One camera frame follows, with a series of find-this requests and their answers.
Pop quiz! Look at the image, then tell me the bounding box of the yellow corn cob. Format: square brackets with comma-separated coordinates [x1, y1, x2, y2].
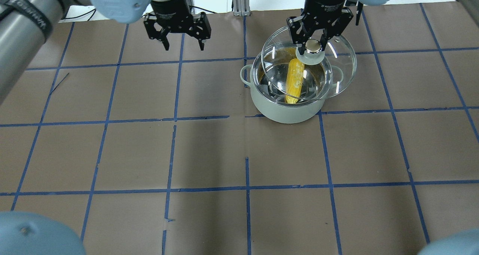
[285, 58, 305, 104]

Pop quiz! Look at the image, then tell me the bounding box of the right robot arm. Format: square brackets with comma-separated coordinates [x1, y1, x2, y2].
[286, 0, 479, 255]

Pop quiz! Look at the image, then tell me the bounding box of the brown paper table mat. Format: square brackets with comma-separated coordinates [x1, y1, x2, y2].
[1, 2, 478, 255]

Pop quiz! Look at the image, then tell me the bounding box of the pale green cooking pot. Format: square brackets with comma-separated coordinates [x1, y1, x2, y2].
[239, 43, 346, 124]

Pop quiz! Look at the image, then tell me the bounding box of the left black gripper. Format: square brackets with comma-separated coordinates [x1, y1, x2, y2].
[144, 0, 211, 51]

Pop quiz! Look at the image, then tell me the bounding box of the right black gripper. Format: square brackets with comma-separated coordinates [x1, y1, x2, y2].
[286, 0, 354, 51]

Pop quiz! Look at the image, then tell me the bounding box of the aluminium frame post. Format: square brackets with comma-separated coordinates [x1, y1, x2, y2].
[232, 0, 251, 16]

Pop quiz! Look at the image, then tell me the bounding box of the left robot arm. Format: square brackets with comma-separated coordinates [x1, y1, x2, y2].
[0, 0, 211, 255]

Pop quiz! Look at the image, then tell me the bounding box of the glass pot lid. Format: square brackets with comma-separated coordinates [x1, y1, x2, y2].
[258, 26, 357, 104]

